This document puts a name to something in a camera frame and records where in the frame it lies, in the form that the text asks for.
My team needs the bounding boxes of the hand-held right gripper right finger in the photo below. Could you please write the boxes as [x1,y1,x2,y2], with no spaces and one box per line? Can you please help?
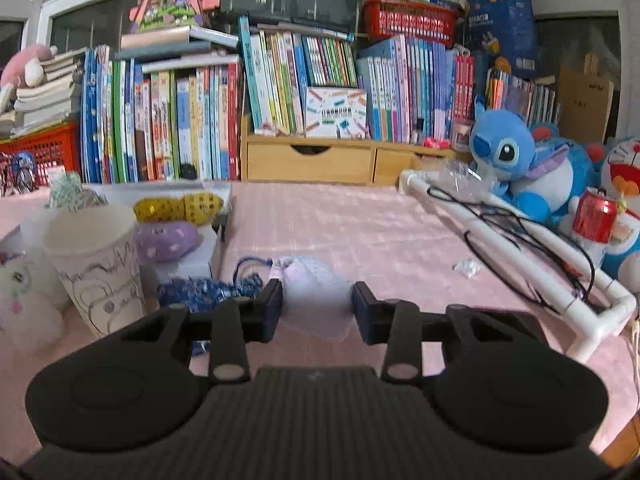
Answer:
[352,282,571,382]

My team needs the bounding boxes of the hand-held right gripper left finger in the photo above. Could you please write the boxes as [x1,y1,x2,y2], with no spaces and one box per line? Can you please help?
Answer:
[65,279,284,385]

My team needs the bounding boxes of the blue drawstring pouch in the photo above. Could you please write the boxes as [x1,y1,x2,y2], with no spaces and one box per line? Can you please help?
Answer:
[157,256,275,356]

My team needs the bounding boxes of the white cardboard box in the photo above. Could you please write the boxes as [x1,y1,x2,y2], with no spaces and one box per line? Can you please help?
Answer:
[102,181,235,286]

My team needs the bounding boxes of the purple plush toy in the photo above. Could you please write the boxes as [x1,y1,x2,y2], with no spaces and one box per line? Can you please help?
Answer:
[135,222,198,263]

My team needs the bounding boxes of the gold sequin plush toy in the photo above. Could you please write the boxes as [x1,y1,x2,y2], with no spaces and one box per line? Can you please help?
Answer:
[133,192,224,226]

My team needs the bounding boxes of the green patterned cloth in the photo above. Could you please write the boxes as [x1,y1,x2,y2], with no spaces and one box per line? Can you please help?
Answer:
[46,172,108,211]

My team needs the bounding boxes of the white fluffy plush toy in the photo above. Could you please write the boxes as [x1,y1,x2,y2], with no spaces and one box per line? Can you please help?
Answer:
[0,250,67,356]

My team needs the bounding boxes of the pink tablecloth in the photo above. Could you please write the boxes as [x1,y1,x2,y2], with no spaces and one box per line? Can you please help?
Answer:
[0,182,640,466]

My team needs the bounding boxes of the metal binder clip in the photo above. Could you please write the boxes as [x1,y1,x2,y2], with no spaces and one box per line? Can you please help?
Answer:
[212,205,233,243]

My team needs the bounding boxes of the crumpled paper scrap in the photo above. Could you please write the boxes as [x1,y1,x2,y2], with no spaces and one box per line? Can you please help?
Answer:
[452,258,482,279]

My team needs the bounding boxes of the wooden drawer organizer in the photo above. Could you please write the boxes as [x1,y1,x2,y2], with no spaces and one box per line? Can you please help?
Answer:
[241,115,451,187]

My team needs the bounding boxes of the clear plastic bag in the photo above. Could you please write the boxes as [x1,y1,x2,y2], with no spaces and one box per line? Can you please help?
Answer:
[437,160,493,196]

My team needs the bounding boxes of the paper cup with black line drawing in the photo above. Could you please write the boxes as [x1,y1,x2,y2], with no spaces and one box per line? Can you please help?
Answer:
[42,204,147,339]

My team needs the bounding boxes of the small grey box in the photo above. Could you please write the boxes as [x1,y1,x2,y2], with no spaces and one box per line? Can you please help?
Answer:
[450,119,473,151]

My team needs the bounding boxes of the white box with colourful print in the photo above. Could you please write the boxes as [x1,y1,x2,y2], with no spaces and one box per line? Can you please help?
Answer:
[304,86,368,140]

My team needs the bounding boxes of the row of tall upright books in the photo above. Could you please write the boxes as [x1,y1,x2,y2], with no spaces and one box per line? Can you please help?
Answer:
[80,45,246,184]

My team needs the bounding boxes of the blue alien plush toy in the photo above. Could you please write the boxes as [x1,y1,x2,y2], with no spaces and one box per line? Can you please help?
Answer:
[469,96,606,231]

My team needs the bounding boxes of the row of slim paperback books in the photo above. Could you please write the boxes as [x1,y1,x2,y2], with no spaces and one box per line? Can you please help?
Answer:
[239,15,476,143]

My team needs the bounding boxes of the red drink can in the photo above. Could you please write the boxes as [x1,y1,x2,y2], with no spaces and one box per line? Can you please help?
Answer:
[571,187,621,245]

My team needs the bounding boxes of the leaning colourful books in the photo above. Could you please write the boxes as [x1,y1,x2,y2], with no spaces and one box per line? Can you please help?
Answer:
[485,67,563,131]

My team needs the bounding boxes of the red plastic crate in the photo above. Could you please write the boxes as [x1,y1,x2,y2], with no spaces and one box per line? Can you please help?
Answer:
[0,121,82,196]

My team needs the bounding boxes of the flat lying books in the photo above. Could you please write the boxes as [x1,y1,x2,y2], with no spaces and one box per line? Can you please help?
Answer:
[115,25,241,73]

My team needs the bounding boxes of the toy bicycle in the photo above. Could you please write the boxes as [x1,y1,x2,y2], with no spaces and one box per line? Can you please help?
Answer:
[0,152,38,196]

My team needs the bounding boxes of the red plastic basket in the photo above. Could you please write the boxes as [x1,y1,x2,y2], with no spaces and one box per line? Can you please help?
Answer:
[362,0,461,47]

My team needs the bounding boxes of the blue robot cat plush toy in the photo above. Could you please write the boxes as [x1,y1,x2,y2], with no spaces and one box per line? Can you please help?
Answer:
[557,137,640,296]

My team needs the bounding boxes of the brown cardboard sheet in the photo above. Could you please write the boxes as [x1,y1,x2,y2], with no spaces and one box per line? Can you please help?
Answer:
[557,52,615,143]

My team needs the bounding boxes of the stack of worn books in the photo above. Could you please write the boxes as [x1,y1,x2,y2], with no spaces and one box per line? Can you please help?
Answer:
[0,49,86,136]

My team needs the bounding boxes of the dark blue cardboard box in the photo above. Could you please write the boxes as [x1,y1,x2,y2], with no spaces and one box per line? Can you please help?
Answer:
[462,0,543,81]

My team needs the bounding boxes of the pink and white plush toy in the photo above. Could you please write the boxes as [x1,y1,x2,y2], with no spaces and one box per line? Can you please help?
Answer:
[0,44,58,106]

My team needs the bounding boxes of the white pipe frame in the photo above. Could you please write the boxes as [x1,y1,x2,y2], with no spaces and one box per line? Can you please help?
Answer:
[398,169,638,363]

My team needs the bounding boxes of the black cable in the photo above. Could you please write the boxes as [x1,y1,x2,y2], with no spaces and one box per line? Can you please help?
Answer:
[427,187,598,311]

